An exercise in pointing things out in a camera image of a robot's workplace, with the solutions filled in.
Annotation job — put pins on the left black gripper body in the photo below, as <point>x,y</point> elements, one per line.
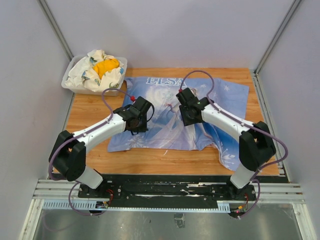
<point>142,125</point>

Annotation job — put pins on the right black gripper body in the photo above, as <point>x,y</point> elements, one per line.
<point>187,119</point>

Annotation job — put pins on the blue pink snowflake pillowcase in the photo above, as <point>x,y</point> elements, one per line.
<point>166,129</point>

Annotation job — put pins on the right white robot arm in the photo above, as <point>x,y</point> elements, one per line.
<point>255,143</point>

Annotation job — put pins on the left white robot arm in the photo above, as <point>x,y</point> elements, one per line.
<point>70,150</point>

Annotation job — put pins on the orange cloth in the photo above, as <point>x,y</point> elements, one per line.
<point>105,66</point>

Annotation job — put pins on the cream patterned crumpled cloth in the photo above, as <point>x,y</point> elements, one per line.
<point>95,72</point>

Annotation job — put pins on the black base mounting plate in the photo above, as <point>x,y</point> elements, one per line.
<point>197,192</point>

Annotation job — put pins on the grey slotted cable duct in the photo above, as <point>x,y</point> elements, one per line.
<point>91,205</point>

